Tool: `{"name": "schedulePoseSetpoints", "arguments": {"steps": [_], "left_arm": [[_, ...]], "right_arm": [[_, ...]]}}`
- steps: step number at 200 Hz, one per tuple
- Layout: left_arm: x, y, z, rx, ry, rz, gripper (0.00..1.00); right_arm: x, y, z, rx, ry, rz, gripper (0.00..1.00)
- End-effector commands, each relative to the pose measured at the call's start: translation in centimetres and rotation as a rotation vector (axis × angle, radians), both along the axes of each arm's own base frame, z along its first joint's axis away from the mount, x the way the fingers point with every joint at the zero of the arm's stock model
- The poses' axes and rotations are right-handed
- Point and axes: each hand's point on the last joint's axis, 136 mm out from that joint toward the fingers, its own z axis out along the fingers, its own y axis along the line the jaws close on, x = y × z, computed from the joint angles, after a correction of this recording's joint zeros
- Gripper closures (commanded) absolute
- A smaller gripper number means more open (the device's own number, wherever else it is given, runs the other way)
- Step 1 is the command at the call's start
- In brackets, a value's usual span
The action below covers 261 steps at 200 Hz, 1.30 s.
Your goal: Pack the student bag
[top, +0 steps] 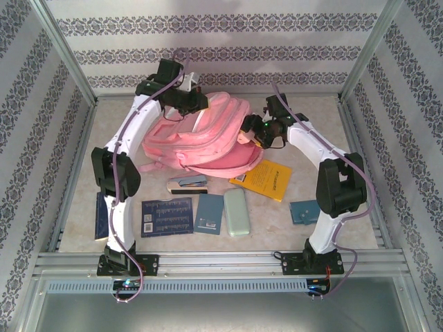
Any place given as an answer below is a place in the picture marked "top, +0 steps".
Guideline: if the pink backpack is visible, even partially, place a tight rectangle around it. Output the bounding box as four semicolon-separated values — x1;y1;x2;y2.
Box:
137;91;266;179

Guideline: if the mint green pencil case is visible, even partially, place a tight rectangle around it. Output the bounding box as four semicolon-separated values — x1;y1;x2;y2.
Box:
223;188;251;238

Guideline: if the silver and blue stapler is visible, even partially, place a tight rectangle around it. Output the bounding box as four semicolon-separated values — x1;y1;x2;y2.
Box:
167;174;209;195

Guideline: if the small blue clasp wallet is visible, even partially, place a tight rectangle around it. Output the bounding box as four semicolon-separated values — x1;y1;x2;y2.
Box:
289;199;321;226

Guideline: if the teal blue notebook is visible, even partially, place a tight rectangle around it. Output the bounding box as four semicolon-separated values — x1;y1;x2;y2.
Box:
193;192;225;237

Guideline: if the navy booklet with QR codes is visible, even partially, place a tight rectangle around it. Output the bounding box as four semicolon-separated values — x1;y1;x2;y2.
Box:
141;197;194;239

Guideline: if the navy book with yellow label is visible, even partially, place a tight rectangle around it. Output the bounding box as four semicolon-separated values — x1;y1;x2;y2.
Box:
94;192;112;241

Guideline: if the grey metal panel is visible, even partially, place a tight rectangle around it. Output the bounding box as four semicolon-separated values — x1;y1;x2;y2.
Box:
26;276;422;332

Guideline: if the thin black right gripper cable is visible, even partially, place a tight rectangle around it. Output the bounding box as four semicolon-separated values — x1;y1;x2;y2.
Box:
266;136;289;150

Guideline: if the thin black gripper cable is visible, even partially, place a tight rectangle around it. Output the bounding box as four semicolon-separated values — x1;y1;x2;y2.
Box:
266;136;289;150
162;106;185;122

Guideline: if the thin black left gripper cable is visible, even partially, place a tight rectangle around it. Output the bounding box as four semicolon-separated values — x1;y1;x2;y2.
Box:
162;106;185;122

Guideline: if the aluminium frame rail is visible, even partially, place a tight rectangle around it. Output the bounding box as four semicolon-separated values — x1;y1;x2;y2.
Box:
337;98;395;250
47;100;98;253

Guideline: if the aluminium frame post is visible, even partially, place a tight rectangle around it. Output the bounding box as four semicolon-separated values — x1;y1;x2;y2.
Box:
29;0;98;107
340;0;405;104

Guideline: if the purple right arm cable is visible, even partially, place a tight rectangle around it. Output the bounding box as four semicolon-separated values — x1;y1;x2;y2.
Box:
271;82;377;299

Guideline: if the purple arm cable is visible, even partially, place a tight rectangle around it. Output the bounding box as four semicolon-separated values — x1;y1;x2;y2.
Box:
109;48;191;304
271;82;377;299

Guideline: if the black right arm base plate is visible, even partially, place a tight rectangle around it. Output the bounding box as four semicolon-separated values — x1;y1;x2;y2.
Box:
281;251;344;277

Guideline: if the aluminium mounting rail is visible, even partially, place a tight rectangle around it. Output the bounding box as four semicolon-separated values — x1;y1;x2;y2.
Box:
33;251;409;277

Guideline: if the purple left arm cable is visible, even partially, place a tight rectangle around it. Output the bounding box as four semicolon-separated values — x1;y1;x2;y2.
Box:
109;48;191;304

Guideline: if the grey slotted cable duct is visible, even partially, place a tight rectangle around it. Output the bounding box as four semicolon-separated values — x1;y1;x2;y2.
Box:
46;278;309;295

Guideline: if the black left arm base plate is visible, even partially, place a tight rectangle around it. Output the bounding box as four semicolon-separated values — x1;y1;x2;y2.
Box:
98;254;161;277

